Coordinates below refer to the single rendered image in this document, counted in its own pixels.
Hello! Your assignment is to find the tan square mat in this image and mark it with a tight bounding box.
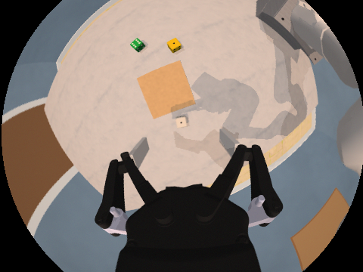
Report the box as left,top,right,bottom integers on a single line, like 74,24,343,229
137,60,195,119

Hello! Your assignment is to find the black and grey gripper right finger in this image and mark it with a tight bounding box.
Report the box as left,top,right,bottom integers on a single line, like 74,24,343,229
194,128,283,227

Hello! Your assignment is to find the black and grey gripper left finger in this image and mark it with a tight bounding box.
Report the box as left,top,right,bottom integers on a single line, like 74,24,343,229
95,137,174,236

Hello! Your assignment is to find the green die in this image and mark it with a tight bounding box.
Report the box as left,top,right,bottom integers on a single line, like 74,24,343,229
130,38,145,52

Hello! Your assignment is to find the yellow die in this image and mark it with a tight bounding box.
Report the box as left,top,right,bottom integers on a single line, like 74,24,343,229
167,38,182,53

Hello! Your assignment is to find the white die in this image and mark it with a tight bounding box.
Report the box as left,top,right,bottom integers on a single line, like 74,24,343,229
175,116,187,128

